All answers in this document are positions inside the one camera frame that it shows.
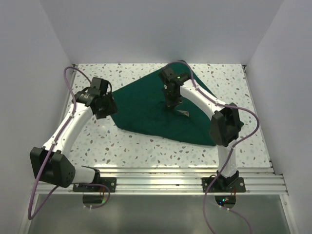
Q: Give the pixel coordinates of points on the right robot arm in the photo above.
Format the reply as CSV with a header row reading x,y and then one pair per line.
x,y
225,123

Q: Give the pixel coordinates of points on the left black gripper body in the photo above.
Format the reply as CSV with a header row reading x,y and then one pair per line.
x,y
108,106

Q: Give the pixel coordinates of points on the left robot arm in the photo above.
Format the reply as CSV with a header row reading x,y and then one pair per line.
x,y
51,163

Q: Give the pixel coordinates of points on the steel instrument tray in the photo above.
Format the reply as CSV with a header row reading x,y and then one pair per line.
x,y
184,112

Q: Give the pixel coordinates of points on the aluminium rail frame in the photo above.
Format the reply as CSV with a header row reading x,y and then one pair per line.
x,y
151,165

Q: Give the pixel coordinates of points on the green surgical cloth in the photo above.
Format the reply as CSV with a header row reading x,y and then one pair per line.
x,y
142,109

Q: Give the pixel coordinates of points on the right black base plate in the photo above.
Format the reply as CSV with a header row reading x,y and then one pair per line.
x,y
231,184

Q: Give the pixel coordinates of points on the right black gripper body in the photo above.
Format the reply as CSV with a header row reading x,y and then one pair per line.
x,y
170,98

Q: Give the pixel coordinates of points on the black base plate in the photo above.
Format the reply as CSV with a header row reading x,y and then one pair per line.
x,y
231,184
104,184

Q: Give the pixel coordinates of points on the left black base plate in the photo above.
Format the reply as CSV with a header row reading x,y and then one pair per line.
x,y
104,184

